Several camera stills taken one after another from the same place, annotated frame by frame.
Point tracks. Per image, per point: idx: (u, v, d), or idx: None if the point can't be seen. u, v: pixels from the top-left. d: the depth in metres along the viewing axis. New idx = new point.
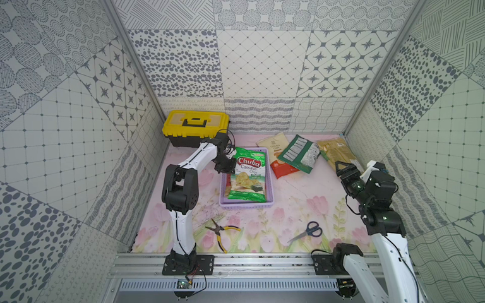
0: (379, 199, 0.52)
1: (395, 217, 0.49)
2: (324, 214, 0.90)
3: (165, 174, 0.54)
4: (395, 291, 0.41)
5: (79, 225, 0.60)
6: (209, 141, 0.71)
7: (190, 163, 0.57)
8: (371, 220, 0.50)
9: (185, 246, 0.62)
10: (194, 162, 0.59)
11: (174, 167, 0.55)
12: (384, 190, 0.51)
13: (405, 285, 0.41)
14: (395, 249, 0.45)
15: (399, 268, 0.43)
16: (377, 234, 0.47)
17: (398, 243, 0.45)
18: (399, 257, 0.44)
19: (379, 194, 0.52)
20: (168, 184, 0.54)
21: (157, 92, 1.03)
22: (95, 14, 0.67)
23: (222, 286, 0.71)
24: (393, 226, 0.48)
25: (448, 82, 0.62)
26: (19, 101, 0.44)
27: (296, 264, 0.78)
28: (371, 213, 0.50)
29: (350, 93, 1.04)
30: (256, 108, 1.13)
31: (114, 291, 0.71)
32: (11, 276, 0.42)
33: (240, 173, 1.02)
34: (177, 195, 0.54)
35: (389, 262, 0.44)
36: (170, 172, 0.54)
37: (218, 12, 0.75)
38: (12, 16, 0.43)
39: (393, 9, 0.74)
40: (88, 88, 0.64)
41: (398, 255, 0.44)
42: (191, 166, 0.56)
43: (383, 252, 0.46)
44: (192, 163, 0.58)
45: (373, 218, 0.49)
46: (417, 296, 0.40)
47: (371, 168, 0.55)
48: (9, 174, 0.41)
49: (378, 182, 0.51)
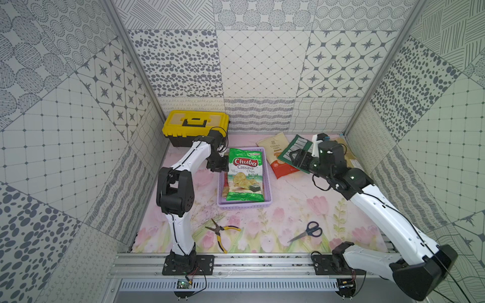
0: (337, 163, 0.54)
1: (359, 172, 0.51)
2: (324, 214, 0.90)
3: (158, 177, 0.53)
4: (397, 236, 0.42)
5: (79, 225, 0.60)
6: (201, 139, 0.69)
7: (183, 165, 0.56)
8: (343, 185, 0.50)
9: (184, 249, 0.62)
10: (187, 163, 0.57)
11: (167, 169, 0.53)
12: (337, 153, 0.53)
13: (402, 226, 0.42)
14: (376, 199, 0.46)
15: (390, 216, 0.44)
16: (355, 194, 0.49)
17: (375, 193, 0.47)
18: (383, 206, 0.45)
19: (335, 160, 0.54)
20: (161, 187, 0.53)
21: (157, 92, 1.03)
22: (95, 14, 0.67)
23: (221, 286, 0.71)
24: (362, 181, 0.49)
25: (448, 82, 0.62)
26: (19, 101, 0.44)
27: (296, 264, 0.78)
28: (340, 179, 0.51)
29: (350, 94, 1.05)
30: (256, 108, 1.13)
31: (114, 291, 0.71)
32: (11, 276, 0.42)
33: (237, 175, 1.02)
34: (172, 197, 0.53)
35: (380, 214, 0.45)
36: (163, 175, 0.52)
37: (218, 12, 0.75)
38: (12, 16, 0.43)
39: (393, 9, 0.74)
40: (88, 88, 0.64)
41: (381, 204, 0.46)
42: (184, 168, 0.55)
43: (368, 207, 0.47)
44: (186, 165, 0.56)
45: (344, 182, 0.50)
46: (412, 229, 0.42)
47: (316, 142, 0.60)
48: (9, 174, 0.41)
49: (328, 149, 0.53)
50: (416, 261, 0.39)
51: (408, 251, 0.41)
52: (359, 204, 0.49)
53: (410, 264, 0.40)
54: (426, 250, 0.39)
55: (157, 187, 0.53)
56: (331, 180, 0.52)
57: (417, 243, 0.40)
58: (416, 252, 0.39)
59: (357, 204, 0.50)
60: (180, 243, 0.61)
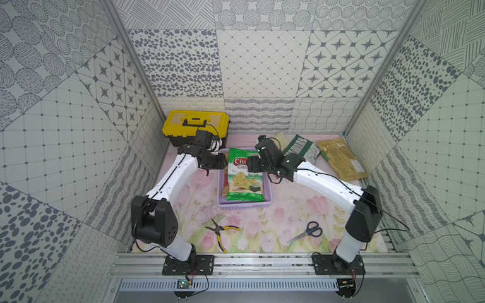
0: (273, 155, 0.62)
1: (293, 158, 0.59)
2: (324, 214, 0.90)
3: (132, 209, 0.44)
4: (332, 192, 0.50)
5: (79, 225, 0.60)
6: (185, 151, 0.59)
7: (161, 192, 0.47)
8: (284, 170, 0.58)
9: (180, 257, 0.60)
10: (167, 189, 0.47)
11: (142, 199, 0.44)
12: (269, 147, 0.62)
13: (332, 184, 0.50)
14: (310, 172, 0.54)
15: (321, 179, 0.52)
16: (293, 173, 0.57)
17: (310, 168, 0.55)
18: (316, 173, 0.53)
19: (271, 154, 0.62)
20: (136, 219, 0.44)
21: (157, 92, 1.03)
22: (95, 14, 0.67)
23: (221, 286, 0.71)
24: (295, 162, 0.57)
25: (448, 82, 0.62)
26: (19, 101, 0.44)
27: (296, 264, 0.78)
28: (279, 166, 0.58)
29: (350, 93, 1.04)
30: (256, 108, 1.13)
31: (114, 290, 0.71)
32: (11, 276, 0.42)
33: (237, 174, 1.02)
34: (150, 231, 0.45)
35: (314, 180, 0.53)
36: (138, 206, 0.44)
37: (218, 12, 0.75)
38: (12, 16, 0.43)
39: (393, 9, 0.74)
40: (88, 88, 0.64)
41: (314, 173, 0.53)
42: (163, 195, 0.46)
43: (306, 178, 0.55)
44: (165, 190, 0.47)
45: (284, 168, 0.58)
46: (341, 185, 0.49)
47: None
48: (9, 174, 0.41)
49: (262, 146, 0.63)
50: (351, 206, 0.45)
51: (343, 202, 0.48)
52: (300, 180, 0.57)
53: (349, 211, 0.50)
54: (355, 196, 0.46)
55: (132, 220, 0.45)
56: (273, 168, 0.60)
57: (347, 192, 0.48)
58: (347, 199, 0.47)
59: (300, 181, 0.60)
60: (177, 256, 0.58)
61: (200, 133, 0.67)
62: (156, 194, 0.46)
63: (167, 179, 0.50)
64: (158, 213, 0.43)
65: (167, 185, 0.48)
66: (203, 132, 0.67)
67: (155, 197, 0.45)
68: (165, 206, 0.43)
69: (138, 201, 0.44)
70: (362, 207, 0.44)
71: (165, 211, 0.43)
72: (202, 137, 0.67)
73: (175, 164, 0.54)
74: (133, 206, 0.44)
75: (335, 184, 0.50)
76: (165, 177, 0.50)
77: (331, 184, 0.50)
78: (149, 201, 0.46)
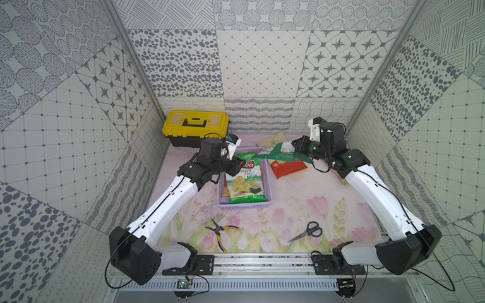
0: (336, 142, 0.55)
1: (355, 154, 0.52)
2: (324, 214, 0.90)
3: (110, 240, 0.39)
4: (383, 210, 0.44)
5: (79, 225, 0.60)
6: (185, 173, 0.52)
7: (143, 228, 0.41)
8: (340, 163, 0.51)
9: (179, 264, 0.60)
10: (151, 224, 0.42)
11: (120, 232, 0.40)
12: (336, 132, 0.54)
13: (390, 203, 0.44)
14: (369, 178, 0.47)
15: (381, 195, 0.45)
16: (350, 172, 0.50)
17: (370, 172, 0.48)
18: (375, 184, 0.46)
19: (334, 141, 0.54)
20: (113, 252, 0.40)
21: (157, 91, 1.03)
22: (95, 14, 0.67)
23: (222, 286, 0.71)
24: (358, 161, 0.50)
25: (447, 82, 0.62)
26: (19, 101, 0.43)
27: (296, 264, 0.78)
28: (337, 158, 0.52)
29: (350, 94, 1.05)
30: (256, 108, 1.13)
31: (115, 287, 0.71)
32: (11, 276, 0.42)
33: (236, 178, 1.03)
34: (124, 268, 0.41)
35: (371, 192, 0.46)
36: (115, 238, 0.39)
37: (218, 12, 0.75)
38: (12, 15, 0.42)
39: (393, 9, 0.74)
40: (88, 88, 0.64)
41: (374, 183, 0.47)
42: (143, 233, 0.40)
43: (361, 185, 0.48)
44: (148, 226, 0.41)
45: (341, 161, 0.51)
46: (400, 208, 0.43)
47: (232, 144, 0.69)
48: (9, 174, 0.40)
49: (328, 128, 0.55)
50: (400, 235, 0.41)
51: (393, 226, 0.42)
52: (354, 184, 0.50)
53: (395, 237, 0.42)
54: (411, 226, 0.41)
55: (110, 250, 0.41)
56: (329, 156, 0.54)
57: (402, 219, 0.41)
58: (400, 227, 0.41)
59: (353, 184, 0.51)
60: (174, 266, 0.58)
61: (204, 145, 0.56)
62: (137, 230, 0.41)
63: (156, 208, 0.44)
64: (133, 255, 0.38)
65: (153, 218, 0.43)
66: (209, 144, 0.55)
67: (135, 233, 0.40)
68: (142, 248, 0.38)
69: (117, 233, 0.40)
70: (412, 242, 0.39)
71: (141, 254, 0.37)
72: (208, 152, 0.56)
73: (169, 189, 0.48)
74: (110, 238, 0.39)
75: (392, 204, 0.43)
76: (154, 206, 0.45)
77: (388, 202, 0.44)
78: (129, 234, 0.41)
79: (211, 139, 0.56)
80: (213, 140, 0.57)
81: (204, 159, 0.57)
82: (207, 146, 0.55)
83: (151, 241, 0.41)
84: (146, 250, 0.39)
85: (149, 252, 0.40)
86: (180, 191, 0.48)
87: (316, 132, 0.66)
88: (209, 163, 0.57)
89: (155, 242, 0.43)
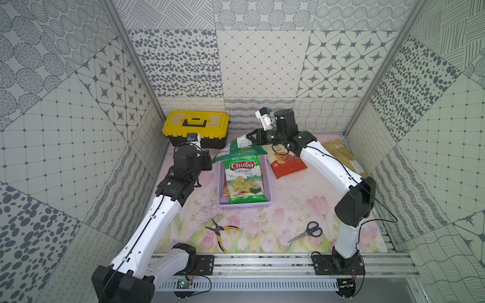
0: (289, 127, 0.64)
1: (305, 135, 0.61)
2: (324, 214, 0.90)
3: (95, 282, 0.36)
4: (331, 174, 0.53)
5: (79, 225, 0.60)
6: (164, 192, 0.49)
7: (127, 262, 0.39)
8: (293, 145, 0.60)
9: (178, 267, 0.59)
10: (136, 255, 0.40)
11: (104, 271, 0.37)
12: (288, 117, 0.62)
13: (335, 166, 0.53)
14: (317, 151, 0.56)
15: (328, 161, 0.54)
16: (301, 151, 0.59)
17: (317, 146, 0.57)
18: (322, 154, 0.56)
19: (287, 125, 0.63)
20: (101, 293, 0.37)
21: (157, 91, 1.03)
22: (95, 14, 0.67)
23: (222, 286, 0.71)
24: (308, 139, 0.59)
25: (448, 82, 0.62)
26: (19, 101, 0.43)
27: (296, 264, 0.78)
28: (290, 140, 0.61)
29: (350, 94, 1.05)
30: (256, 108, 1.13)
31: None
32: (11, 276, 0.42)
33: (235, 179, 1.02)
34: None
35: (319, 161, 0.55)
36: (100, 278, 0.36)
37: (218, 12, 0.75)
38: (12, 15, 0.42)
39: (393, 9, 0.75)
40: (88, 88, 0.64)
41: (321, 153, 0.56)
42: (129, 267, 0.38)
43: (312, 159, 0.57)
44: (132, 259, 0.39)
45: (295, 142, 0.60)
46: (344, 169, 0.52)
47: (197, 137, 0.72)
48: (9, 174, 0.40)
49: (281, 115, 0.63)
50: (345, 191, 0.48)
51: (340, 185, 0.51)
52: (306, 159, 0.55)
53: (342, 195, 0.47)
54: (353, 181, 0.50)
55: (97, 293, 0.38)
56: (285, 141, 0.62)
57: (346, 177, 0.50)
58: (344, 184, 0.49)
59: (306, 160, 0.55)
60: (175, 270, 0.58)
61: (178, 159, 0.52)
62: (122, 265, 0.38)
63: (138, 238, 0.42)
64: (122, 291, 0.35)
65: (136, 249, 0.40)
66: (182, 156, 0.51)
67: (120, 270, 0.38)
68: (131, 283, 0.36)
69: (100, 273, 0.37)
70: (355, 192, 0.47)
71: (130, 289, 0.35)
72: (183, 165, 0.52)
73: (150, 214, 0.45)
74: (95, 280, 0.36)
75: (337, 166, 0.53)
76: (136, 235, 0.42)
77: (334, 165, 0.53)
78: (113, 272, 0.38)
79: (184, 149, 0.52)
80: (185, 150, 0.52)
81: (180, 172, 0.54)
82: (180, 160, 0.51)
83: (140, 273, 0.39)
84: (136, 283, 0.36)
85: (139, 285, 0.38)
86: (164, 213, 0.46)
87: (266, 120, 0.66)
88: (187, 177, 0.55)
89: (144, 273, 0.40)
